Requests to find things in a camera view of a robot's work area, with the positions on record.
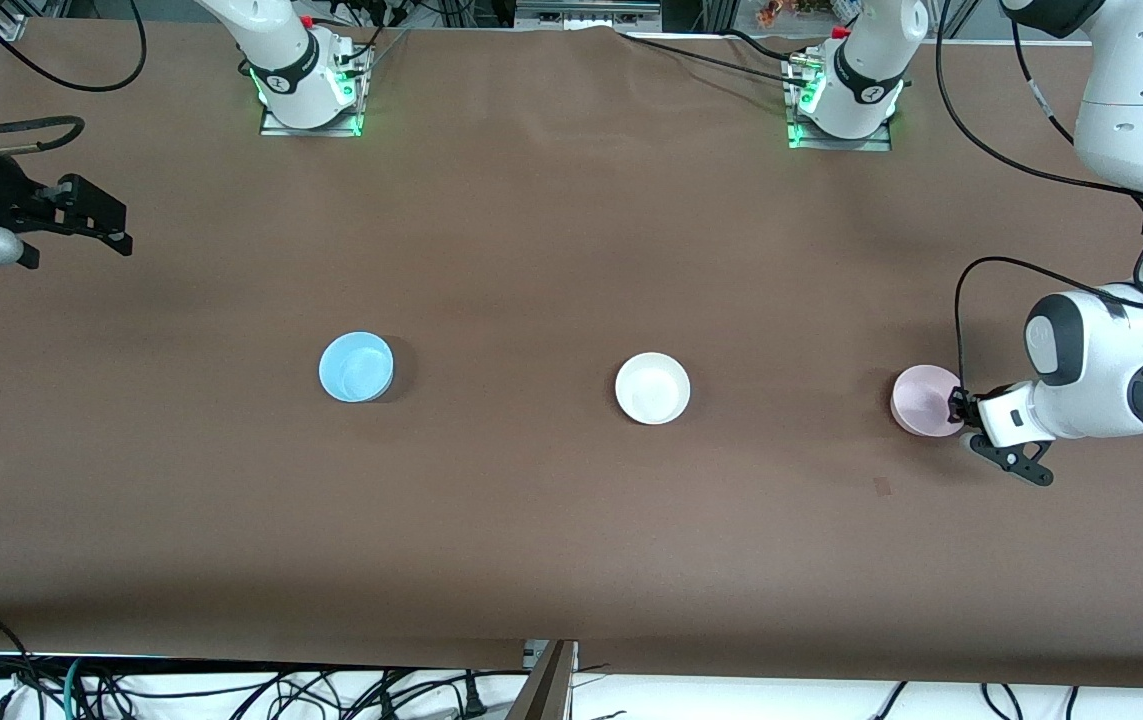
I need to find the black hanging cable loop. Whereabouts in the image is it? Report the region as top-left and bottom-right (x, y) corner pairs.
(0, 0), (148, 93)

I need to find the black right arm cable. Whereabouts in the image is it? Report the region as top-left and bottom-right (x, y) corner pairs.
(0, 115), (87, 161)

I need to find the brown paper table cover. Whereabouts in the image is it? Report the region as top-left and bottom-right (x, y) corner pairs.
(0, 18), (1143, 691)

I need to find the aluminium frame post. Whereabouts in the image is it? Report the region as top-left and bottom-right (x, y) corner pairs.
(506, 640), (580, 720)

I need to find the long black base cable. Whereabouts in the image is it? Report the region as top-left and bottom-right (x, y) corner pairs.
(619, 30), (812, 91)

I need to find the white bowl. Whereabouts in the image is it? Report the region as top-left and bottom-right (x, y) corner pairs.
(615, 352), (692, 426)

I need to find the light blue bowl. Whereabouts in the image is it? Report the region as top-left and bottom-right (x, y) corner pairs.
(318, 331), (396, 404)

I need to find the pink bowl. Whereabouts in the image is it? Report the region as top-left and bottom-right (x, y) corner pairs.
(890, 364), (967, 438)

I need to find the short black base cable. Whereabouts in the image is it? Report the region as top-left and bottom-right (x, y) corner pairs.
(726, 28), (807, 63)

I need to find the teal cable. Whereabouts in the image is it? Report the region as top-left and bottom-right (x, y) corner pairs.
(61, 655), (87, 720)

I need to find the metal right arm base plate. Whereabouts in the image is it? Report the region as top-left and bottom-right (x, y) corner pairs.
(259, 45), (372, 138)

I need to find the grey metal box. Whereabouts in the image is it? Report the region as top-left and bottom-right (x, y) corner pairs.
(514, 0), (664, 33)

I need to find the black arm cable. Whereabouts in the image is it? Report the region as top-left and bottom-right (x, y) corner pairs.
(934, 0), (1143, 401)
(0, 115), (87, 161)

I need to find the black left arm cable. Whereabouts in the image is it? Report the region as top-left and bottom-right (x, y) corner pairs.
(934, 0), (1143, 401)

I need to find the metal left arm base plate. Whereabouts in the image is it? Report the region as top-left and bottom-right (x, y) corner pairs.
(783, 55), (894, 153)

